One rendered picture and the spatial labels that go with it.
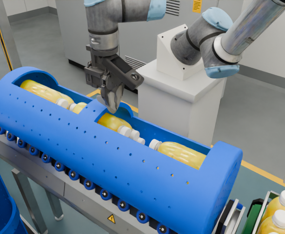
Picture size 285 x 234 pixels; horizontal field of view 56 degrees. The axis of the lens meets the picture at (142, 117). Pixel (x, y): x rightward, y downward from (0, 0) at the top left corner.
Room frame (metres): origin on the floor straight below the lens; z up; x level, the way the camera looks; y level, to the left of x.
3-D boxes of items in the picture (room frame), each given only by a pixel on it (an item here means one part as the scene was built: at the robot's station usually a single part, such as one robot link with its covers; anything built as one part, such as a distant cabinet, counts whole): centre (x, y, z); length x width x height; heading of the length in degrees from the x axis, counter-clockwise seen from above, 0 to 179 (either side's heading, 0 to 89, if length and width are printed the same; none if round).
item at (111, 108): (0.67, 0.11, 1.27); 0.06 x 0.03 x 0.09; 56
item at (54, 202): (1.09, 0.58, 0.31); 0.06 x 0.06 x 0.63; 56
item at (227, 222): (0.45, -0.24, 0.99); 0.10 x 0.02 x 0.12; 146
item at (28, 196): (0.98, 0.66, 0.31); 0.06 x 0.06 x 0.63; 56
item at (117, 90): (0.69, 0.09, 1.27); 0.06 x 0.03 x 0.09; 56
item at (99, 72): (0.68, 0.11, 1.38); 0.09 x 0.08 x 0.12; 56
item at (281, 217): (0.39, -0.35, 1.10); 0.04 x 0.04 x 0.02
